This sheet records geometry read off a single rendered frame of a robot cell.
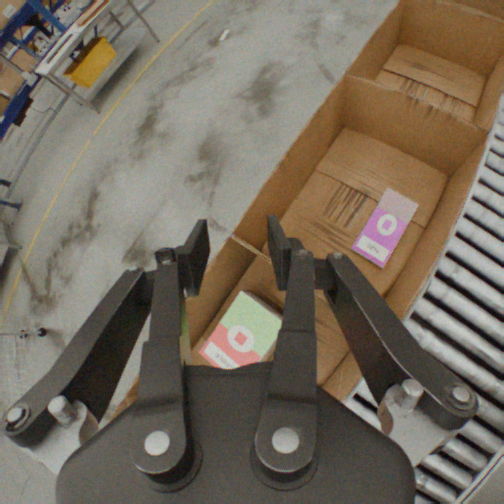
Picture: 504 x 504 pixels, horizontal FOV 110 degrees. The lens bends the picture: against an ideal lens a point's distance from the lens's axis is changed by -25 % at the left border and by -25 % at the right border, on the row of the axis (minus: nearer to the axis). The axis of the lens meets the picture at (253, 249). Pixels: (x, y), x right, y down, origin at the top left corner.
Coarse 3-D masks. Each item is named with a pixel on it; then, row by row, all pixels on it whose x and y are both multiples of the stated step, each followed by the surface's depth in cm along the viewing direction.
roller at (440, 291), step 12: (432, 288) 53; (444, 288) 52; (444, 300) 52; (456, 300) 50; (468, 300) 50; (456, 312) 51; (468, 312) 49; (480, 312) 48; (480, 324) 47; (492, 324) 46; (492, 336) 46
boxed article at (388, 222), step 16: (384, 208) 46; (400, 208) 45; (416, 208) 44; (368, 224) 47; (384, 224) 46; (400, 224) 45; (368, 240) 46; (384, 240) 45; (368, 256) 46; (384, 256) 45
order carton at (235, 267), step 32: (224, 256) 42; (256, 256) 54; (224, 288) 50; (256, 288) 53; (192, 320) 46; (320, 320) 47; (192, 352) 54; (320, 352) 46; (320, 384) 45; (352, 384) 30
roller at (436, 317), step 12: (420, 300) 53; (420, 312) 53; (432, 312) 52; (444, 312) 51; (432, 324) 52; (444, 324) 50; (456, 324) 49; (456, 336) 49; (468, 336) 47; (480, 336) 47; (468, 348) 48; (480, 348) 46; (492, 348) 45; (492, 360) 44
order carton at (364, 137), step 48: (336, 96) 42; (384, 96) 38; (336, 144) 54; (384, 144) 50; (432, 144) 40; (480, 144) 31; (288, 192) 49; (336, 192) 52; (384, 192) 48; (432, 192) 45; (240, 240) 38; (336, 240) 49; (432, 240) 35; (384, 288) 45
